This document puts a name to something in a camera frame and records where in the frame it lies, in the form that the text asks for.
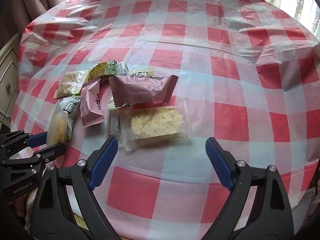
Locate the yellow cake clear wrapper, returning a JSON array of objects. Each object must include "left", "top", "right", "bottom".
[{"left": 46, "top": 103, "right": 68, "bottom": 146}]

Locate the cream nut pack large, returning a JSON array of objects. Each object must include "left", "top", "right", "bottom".
[{"left": 53, "top": 70, "right": 89, "bottom": 99}]

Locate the pink wrapper snack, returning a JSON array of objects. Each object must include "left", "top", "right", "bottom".
[
  {"left": 108, "top": 75, "right": 178, "bottom": 107},
  {"left": 80, "top": 77, "right": 112, "bottom": 128}
]

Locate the olive gold snack pack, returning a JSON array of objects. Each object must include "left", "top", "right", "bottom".
[{"left": 87, "top": 60, "right": 118, "bottom": 81}]

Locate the clear cracker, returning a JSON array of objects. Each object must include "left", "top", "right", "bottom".
[{"left": 107, "top": 100, "right": 191, "bottom": 151}]

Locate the small white blue candy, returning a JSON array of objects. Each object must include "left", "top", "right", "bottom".
[{"left": 115, "top": 62, "right": 130, "bottom": 76}]

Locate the grey white green-edged pack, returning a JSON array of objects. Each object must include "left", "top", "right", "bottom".
[{"left": 60, "top": 95, "right": 81, "bottom": 139}]

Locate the cream macadamia nut pack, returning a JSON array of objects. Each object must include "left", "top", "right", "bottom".
[{"left": 129, "top": 66, "right": 155, "bottom": 77}]

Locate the person left hand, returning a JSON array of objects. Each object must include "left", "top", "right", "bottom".
[{"left": 13, "top": 189, "right": 37, "bottom": 220}]

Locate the white drawer cabinet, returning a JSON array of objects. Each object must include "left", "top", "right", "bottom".
[{"left": 0, "top": 33, "right": 21, "bottom": 129}]

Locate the red white checkered tablecloth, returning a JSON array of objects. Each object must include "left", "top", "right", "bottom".
[{"left": 11, "top": 0, "right": 319, "bottom": 239}]

